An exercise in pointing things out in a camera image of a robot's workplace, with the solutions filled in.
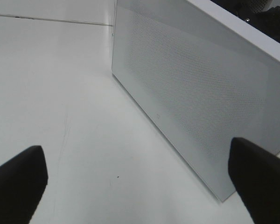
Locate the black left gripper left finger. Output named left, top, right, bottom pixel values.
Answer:
left=0, top=146, right=48, bottom=224

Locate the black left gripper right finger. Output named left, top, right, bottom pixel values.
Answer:
left=228, top=137, right=280, bottom=224

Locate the white microwave oven body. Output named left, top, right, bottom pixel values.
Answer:
left=242, top=0, right=272, bottom=13

